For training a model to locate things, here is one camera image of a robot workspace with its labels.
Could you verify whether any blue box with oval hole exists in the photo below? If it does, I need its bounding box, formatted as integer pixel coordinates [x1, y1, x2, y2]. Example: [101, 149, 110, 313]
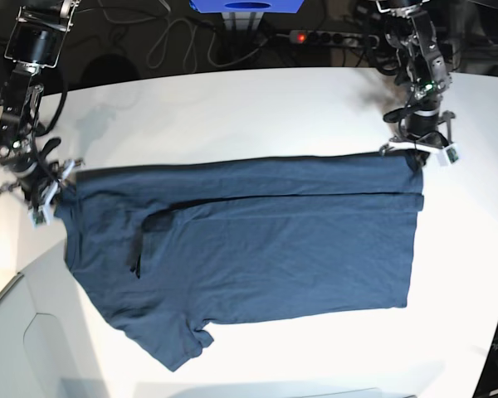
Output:
[189, 0, 304, 13]

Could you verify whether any blue T-shirt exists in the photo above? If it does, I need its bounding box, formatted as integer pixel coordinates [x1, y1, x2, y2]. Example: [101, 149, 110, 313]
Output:
[56, 153, 424, 371]

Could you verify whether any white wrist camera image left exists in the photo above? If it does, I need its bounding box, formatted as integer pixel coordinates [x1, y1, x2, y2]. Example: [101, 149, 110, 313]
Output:
[28, 205, 53, 228]

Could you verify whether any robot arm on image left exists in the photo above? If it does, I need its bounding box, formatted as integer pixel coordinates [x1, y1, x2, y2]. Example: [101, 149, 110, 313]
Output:
[0, 1, 79, 214]

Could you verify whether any aluminium profile post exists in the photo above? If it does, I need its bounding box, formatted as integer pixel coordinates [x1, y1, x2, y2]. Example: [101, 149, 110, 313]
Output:
[221, 12, 263, 32]

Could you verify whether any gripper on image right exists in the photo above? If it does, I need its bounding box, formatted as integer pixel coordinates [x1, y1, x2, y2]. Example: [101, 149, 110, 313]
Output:
[379, 107, 457, 171]

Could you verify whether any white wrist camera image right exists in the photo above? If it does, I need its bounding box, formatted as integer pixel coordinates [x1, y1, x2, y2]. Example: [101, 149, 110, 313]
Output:
[437, 143, 461, 167]

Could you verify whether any black power strip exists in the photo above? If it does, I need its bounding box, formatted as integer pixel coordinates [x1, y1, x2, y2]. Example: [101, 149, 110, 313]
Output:
[286, 30, 380, 50]

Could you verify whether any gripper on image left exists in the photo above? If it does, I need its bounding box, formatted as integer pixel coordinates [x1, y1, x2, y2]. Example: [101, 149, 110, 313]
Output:
[0, 158, 83, 211]

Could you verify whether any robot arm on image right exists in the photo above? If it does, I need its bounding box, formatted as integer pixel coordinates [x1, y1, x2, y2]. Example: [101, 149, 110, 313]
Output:
[376, 1, 460, 166]

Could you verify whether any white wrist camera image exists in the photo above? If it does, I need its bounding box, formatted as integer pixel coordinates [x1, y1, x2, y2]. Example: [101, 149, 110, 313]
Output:
[437, 143, 461, 167]
[28, 205, 53, 228]

